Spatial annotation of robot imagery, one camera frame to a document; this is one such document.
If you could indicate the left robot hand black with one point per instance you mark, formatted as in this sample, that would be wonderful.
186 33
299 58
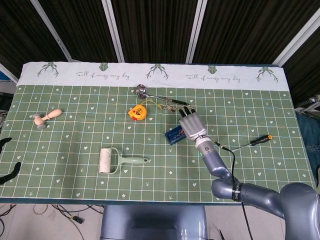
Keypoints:
7 178

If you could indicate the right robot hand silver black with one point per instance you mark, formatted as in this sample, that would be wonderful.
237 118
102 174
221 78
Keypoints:
193 126

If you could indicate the dark blue glasses case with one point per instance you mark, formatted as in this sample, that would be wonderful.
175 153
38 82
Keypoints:
175 136

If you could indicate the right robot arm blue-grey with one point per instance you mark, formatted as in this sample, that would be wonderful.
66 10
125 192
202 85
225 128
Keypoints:
262 197

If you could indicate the yellow tape measure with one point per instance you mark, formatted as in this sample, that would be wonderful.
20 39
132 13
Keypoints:
137 113

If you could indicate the black orange screwdriver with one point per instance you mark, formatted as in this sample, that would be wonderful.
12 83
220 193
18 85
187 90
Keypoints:
260 140

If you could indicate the green grid tablecloth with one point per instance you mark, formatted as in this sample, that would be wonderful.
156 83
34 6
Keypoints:
75 140

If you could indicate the blue white box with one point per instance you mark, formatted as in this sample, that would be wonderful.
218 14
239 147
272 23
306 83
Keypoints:
6 85

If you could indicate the green lint roller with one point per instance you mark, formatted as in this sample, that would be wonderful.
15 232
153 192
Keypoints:
106 161

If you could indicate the blue-grey robot torso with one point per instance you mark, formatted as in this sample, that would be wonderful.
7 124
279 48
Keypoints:
152 222

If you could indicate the blue jeans fabric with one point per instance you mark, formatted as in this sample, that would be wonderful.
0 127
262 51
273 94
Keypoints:
308 135

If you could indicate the white aluminium partition post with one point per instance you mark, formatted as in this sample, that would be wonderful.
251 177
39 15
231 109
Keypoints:
51 30
196 30
297 40
8 73
113 30

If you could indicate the grey metal frame piece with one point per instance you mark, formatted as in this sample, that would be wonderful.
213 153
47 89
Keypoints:
311 101

